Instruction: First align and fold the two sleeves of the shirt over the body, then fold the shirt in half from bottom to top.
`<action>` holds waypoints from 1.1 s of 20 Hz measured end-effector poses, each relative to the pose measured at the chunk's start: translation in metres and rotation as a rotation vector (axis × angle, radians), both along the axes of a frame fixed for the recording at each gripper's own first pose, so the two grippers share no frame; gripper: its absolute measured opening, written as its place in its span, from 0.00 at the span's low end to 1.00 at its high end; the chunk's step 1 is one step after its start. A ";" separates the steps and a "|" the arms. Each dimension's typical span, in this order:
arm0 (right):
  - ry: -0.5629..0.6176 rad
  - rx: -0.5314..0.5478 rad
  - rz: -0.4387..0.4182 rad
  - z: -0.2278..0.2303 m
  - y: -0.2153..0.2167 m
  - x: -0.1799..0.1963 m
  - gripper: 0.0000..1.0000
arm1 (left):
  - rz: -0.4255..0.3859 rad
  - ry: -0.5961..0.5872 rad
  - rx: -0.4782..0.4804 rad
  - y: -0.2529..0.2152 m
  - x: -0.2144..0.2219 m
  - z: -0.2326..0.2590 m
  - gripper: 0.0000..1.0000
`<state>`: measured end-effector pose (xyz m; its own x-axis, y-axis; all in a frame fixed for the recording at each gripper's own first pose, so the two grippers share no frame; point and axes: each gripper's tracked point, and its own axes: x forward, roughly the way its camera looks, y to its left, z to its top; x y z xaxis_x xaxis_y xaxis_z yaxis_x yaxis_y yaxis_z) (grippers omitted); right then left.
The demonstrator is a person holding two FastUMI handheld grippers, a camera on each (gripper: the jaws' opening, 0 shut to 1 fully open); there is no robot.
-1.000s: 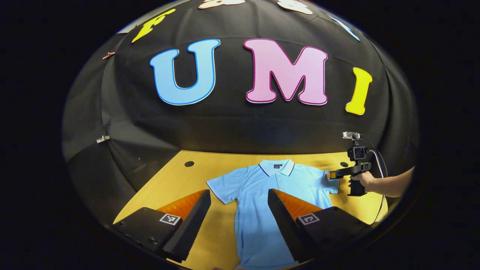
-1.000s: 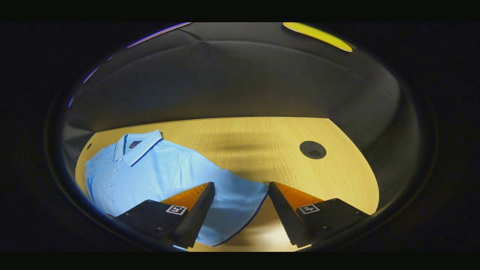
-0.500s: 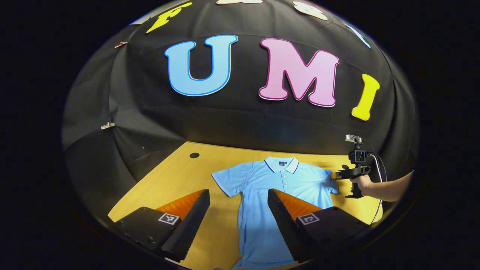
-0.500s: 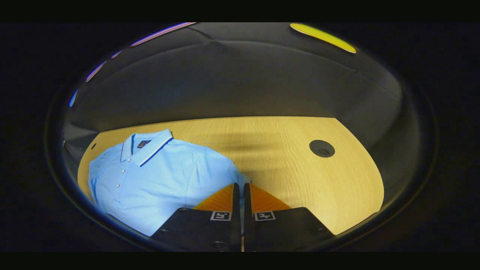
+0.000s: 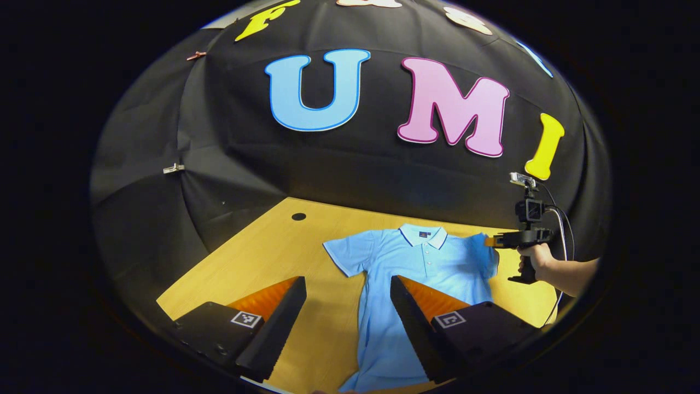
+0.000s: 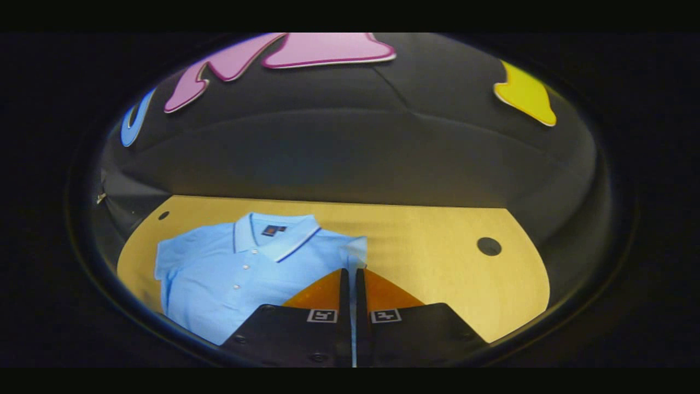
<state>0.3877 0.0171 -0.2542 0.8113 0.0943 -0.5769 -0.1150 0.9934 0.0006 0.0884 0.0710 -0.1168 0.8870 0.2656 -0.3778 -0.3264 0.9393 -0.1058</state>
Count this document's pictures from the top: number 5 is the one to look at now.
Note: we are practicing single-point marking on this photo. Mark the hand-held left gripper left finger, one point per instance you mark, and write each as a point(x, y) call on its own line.
point(276, 328)

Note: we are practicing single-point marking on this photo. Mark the black backdrop cloth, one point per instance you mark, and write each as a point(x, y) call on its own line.
point(350, 164)

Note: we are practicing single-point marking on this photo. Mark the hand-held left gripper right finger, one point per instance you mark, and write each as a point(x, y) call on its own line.
point(415, 328)

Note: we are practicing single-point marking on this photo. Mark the light blue T-shirt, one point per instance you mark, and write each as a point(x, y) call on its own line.
point(415, 262)

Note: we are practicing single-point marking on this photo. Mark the small silver clip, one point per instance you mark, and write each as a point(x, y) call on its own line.
point(173, 168)

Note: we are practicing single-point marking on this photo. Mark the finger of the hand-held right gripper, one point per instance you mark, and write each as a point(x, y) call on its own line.
point(506, 241)

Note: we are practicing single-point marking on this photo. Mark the small copper clip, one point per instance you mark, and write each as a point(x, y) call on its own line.
point(196, 55)

